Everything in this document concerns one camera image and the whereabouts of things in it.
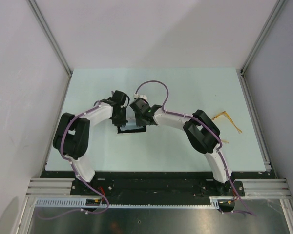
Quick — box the blue cleaning cloth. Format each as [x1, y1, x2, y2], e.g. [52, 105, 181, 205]
[120, 122, 139, 131]

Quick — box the white geometric glasses case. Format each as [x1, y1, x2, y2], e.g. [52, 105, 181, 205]
[117, 118, 146, 134]

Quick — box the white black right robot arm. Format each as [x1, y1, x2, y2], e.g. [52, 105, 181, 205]
[130, 97, 233, 195]

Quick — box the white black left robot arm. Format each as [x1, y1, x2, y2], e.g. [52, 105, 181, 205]
[52, 90, 130, 195]

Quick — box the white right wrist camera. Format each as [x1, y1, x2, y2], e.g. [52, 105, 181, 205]
[133, 94, 147, 101]

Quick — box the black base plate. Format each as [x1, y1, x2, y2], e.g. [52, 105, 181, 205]
[40, 170, 276, 197]

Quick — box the right aluminium side rail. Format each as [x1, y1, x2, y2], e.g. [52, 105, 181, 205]
[237, 69, 273, 171]

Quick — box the left aluminium corner post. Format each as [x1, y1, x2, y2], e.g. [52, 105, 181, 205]
[26, 0, 73, 77]

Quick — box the aluminium corner post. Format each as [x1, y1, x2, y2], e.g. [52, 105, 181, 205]
[240, 0, 288, 74]
[26, 0, 73, 77]

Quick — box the grey slotted cable duct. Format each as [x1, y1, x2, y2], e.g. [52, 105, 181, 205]
[35, 197, 219, 209]

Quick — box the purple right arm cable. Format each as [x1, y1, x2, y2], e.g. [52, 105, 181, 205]
[133, 80, 256, 216]

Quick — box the aluminium front frame rail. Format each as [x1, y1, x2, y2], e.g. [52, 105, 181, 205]
[26, 178, 292, 199]

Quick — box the right aluminium corner post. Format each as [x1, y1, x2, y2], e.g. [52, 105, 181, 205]
[240, 0, 288, 74]

